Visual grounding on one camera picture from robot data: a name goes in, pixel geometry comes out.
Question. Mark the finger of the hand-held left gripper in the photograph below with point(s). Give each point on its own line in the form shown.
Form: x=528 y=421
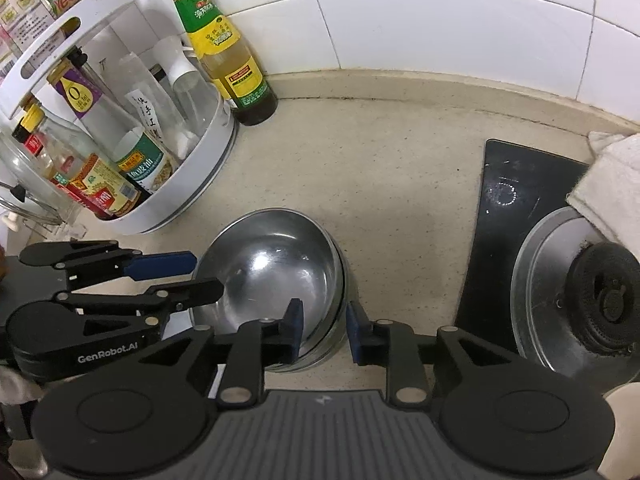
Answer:
x=165 y=265
x=195 y=292

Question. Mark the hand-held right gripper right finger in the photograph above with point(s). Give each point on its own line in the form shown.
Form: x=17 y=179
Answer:
x=356 y=335

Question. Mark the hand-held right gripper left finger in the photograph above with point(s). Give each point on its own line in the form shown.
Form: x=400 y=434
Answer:
x=295 y=330

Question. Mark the red label sauce bottle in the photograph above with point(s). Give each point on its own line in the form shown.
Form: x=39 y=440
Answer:
x=95 y=206

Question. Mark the white rotating condiment rack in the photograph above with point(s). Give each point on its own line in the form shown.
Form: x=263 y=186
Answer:
x=200 y=180

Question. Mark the orange label vinegar bottle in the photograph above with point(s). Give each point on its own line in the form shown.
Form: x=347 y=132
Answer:
x=102 y=185

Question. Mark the green label soy sauce bottle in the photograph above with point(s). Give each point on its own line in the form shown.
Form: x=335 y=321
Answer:
x=145 y=165

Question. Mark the clear spray bottle white top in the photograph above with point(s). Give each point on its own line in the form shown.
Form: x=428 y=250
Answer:
x=190 y=95

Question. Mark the black glass stove top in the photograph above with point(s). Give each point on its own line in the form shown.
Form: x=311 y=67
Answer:
x=500 y=240

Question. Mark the glass pot lid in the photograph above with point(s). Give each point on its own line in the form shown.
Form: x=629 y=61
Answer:
x=20 y=165

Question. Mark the yellow green label oil bottle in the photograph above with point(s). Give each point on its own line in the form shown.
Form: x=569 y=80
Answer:
x=225 y=55

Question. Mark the black burner head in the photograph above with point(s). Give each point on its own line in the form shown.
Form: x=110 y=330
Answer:
x=610 y=300

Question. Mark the row of seasoning boxes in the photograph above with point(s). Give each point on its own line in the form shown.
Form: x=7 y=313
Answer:
x=25 y=7

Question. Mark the white towel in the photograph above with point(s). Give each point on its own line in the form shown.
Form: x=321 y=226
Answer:
x=610 y=185

